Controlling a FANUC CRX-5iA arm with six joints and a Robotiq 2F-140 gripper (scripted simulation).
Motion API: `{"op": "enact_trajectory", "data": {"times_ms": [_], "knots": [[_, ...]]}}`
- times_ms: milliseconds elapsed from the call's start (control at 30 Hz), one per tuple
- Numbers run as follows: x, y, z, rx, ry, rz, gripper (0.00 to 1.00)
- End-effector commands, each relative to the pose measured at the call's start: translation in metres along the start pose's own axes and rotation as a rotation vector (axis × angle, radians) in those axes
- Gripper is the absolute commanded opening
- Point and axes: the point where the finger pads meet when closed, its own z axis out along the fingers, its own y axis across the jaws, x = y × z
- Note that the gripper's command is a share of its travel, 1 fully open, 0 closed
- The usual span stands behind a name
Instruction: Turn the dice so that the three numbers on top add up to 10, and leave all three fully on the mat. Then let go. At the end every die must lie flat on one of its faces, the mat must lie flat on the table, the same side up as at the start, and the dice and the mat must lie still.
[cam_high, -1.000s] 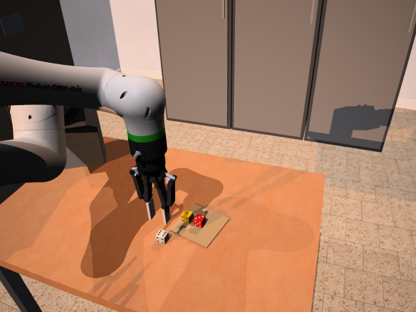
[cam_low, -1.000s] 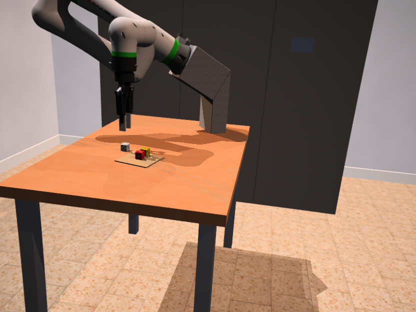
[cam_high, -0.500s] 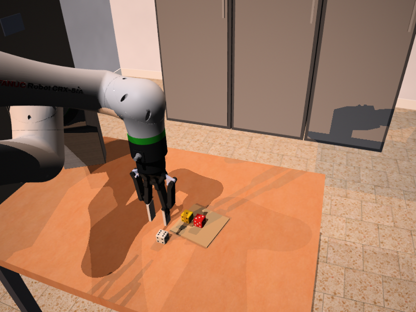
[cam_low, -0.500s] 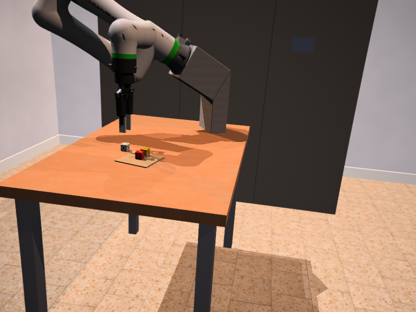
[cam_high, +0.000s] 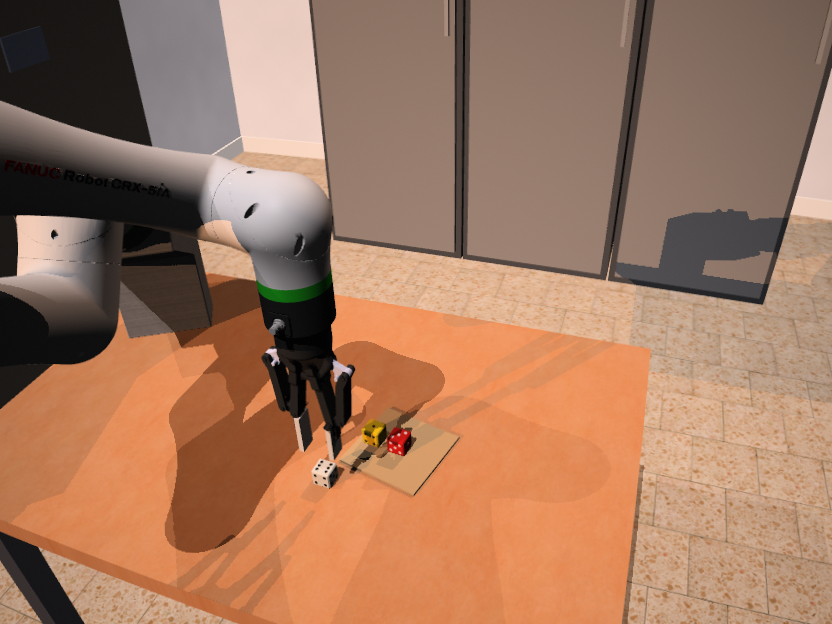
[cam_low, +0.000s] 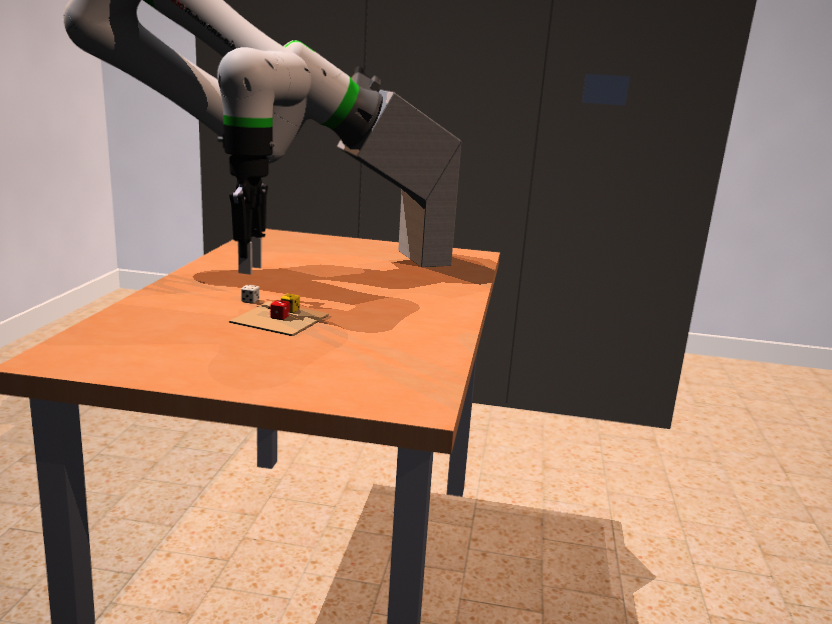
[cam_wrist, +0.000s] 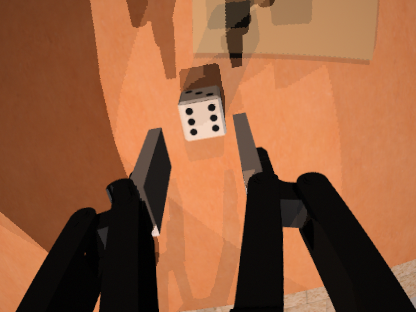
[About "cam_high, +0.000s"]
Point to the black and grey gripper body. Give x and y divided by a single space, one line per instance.
317 348

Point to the dark red die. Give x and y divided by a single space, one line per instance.
399 441

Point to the tan flat mat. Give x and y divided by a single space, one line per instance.
407 473

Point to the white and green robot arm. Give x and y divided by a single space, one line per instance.
67 312

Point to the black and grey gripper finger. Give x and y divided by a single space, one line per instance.
288 386
334 419

